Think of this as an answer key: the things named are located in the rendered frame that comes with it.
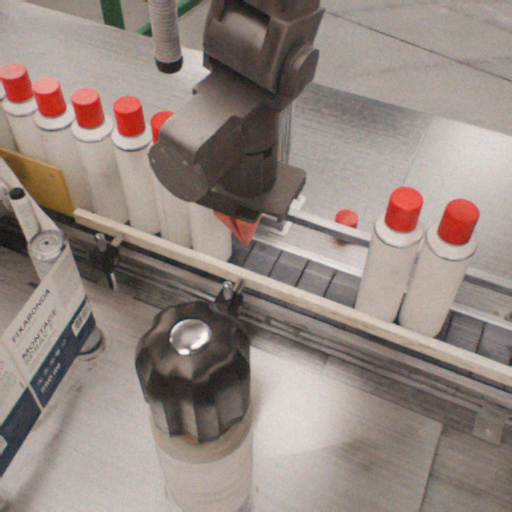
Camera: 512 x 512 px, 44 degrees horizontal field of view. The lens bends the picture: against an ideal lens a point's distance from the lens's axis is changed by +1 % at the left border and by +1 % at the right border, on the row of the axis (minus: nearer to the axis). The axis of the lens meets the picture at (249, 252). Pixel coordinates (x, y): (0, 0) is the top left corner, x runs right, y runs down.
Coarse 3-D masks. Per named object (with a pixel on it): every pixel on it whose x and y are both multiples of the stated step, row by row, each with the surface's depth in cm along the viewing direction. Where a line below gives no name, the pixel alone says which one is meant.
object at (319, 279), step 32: (64, 224) 89; (128, 224) 88; (160, 256) 84; (256, 256) 84; (288, 256) 84; (320, 288) 81; (352, 288) 81; (320, 320) 79; (448, 320) 78; (480, 320) 78; (416, 352) 75; (480, 352) 75
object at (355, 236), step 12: (288, 216) 78; (300, 216) 78; (312, 216) 78; (312, 228) 78; (324, 228) 77; (336, 228) 77; (348, 228) 77; (348, 240) 77; (360, 240) 76; (468, 276) 73; (480, 276) 72; (492, 276) 72; (492, 288) 72; (504, 288) 72
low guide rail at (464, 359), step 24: (96, 216) 84; (144, 240) 82; (192, 264) 81; (216, 264) 79; (264, 288) 78; (288, 288) 77; (336, 312) 75; (360, 312) 75; (384, 336) 74; (408, 336) 73; (456, 360) 72; (480, 360) 71
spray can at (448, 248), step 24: (456, 216) 61; (432, 240) 65; (456, 240) 63; (432, 264) 66; (456, 264) 65; (408, 288) 73; (432, 288) 68; (456, 288) 69; (408, 312) 74; (432, 312) 72; (432, 336) 76
